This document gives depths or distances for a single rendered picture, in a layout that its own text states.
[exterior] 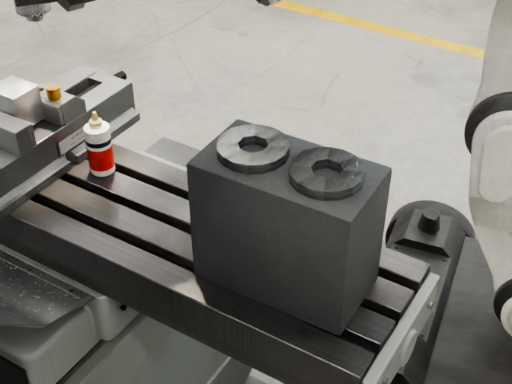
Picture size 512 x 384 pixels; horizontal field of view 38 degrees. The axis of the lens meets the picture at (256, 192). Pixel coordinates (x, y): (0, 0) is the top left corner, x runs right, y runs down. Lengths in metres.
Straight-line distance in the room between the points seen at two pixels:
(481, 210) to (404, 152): 1.69
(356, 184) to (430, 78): 2.61
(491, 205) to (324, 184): 0.45
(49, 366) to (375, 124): 2.16
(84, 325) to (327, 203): 0.48
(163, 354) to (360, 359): 0.56
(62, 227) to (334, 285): 0.44
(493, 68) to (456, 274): 0.57
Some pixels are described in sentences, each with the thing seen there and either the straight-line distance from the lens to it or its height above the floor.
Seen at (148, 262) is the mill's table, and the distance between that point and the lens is 1.06.
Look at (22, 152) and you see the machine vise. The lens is 1.18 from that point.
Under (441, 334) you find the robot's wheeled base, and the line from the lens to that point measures 1.47.
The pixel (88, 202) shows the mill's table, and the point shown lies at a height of 0.92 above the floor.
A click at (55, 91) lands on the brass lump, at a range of 1.21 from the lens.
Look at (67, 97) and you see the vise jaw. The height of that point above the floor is 1.03.
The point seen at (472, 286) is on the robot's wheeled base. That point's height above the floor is 0.57.
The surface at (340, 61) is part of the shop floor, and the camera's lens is 3.53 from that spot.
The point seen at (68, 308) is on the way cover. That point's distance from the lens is 1.10.
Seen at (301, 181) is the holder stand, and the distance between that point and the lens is 0.86.
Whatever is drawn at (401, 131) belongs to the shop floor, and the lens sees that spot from 3.06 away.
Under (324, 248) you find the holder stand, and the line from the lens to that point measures 0.87.
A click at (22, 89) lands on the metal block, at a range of 1.20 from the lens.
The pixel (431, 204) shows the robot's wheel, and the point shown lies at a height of 0.60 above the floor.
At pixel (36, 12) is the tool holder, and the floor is 1.21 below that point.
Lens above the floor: 1.64
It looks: 38 degrees down
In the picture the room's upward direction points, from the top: straight up
